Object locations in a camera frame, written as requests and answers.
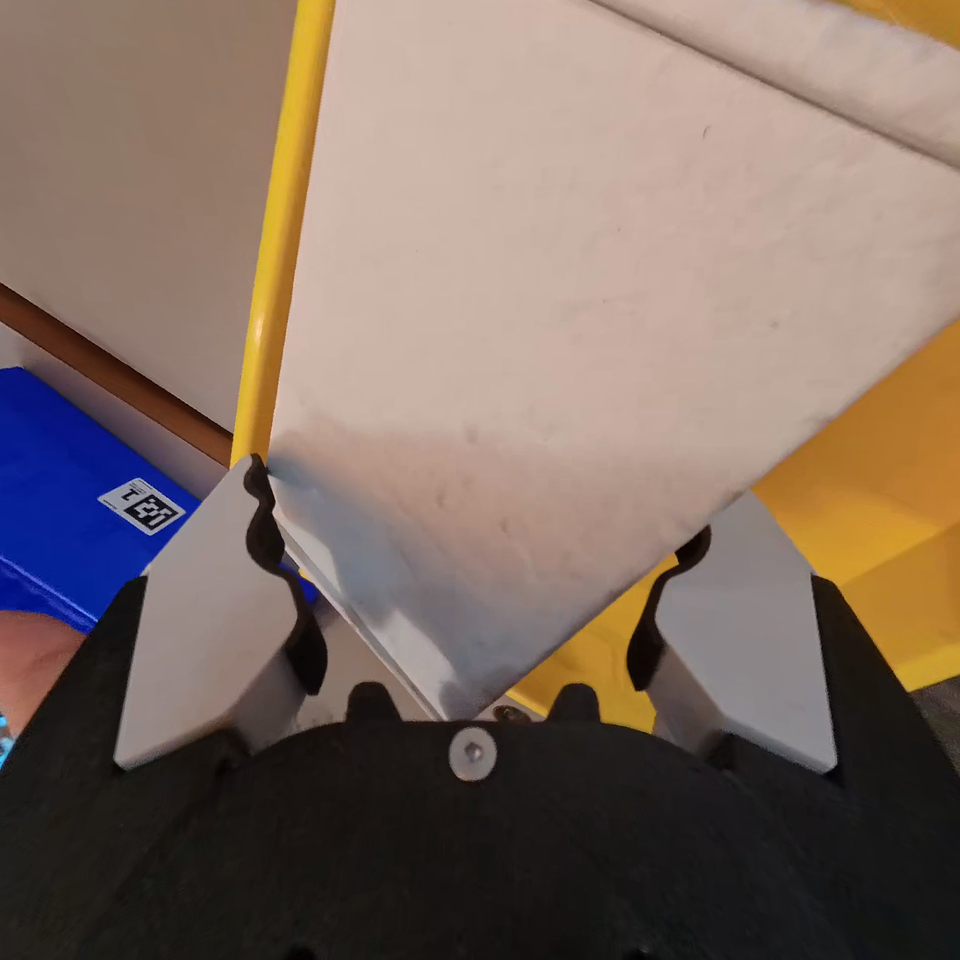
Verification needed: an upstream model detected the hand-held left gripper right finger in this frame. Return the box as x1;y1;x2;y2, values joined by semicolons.
626;489;840;775

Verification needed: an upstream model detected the person's left hand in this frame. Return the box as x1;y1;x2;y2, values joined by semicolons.
0;609;90;740

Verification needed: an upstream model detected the white cardboard box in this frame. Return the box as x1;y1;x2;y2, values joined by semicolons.
266;0;960;723

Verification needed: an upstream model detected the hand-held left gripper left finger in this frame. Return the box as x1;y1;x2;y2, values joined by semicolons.
112;452;330;774

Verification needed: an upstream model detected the blue bin with white sticker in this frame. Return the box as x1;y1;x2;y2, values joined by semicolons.
0;366;322;637

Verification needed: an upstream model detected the yellow storage bin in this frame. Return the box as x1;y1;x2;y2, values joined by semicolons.
228;0;960;732

